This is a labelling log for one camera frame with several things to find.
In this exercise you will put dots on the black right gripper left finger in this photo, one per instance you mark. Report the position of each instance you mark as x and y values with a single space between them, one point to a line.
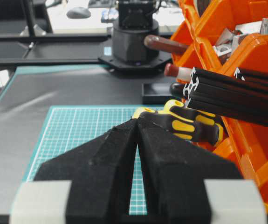
101 172

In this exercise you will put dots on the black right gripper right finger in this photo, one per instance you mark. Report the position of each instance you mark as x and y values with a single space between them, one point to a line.
174 171

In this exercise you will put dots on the black aluminium frame profile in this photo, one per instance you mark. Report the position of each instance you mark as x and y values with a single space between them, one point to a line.
227 96

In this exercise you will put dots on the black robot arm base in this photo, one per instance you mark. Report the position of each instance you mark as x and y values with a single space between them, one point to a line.
125 50

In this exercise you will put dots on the orange container rack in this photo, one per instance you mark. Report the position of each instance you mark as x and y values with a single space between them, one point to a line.
247 144

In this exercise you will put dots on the green cutting mat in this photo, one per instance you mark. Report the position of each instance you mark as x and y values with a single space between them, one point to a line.
66 127

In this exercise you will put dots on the small black tray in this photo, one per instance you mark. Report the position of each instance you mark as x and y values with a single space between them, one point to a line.
156 93

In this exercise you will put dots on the aluminium corner brackets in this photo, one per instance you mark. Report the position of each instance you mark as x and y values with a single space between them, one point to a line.
229 40

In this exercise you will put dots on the grey computer mouse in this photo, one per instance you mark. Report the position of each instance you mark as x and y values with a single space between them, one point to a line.
78 13

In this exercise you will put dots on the black handled tool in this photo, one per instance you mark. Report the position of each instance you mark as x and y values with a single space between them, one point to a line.
176 89

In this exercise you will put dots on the red white handled tool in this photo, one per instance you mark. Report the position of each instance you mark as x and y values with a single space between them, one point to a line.
181 73

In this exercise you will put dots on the brown handled tool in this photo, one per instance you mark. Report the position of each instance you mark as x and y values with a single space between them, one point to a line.
155 42

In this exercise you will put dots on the black aluminium support frame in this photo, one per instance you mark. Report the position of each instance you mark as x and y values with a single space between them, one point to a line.
32 37

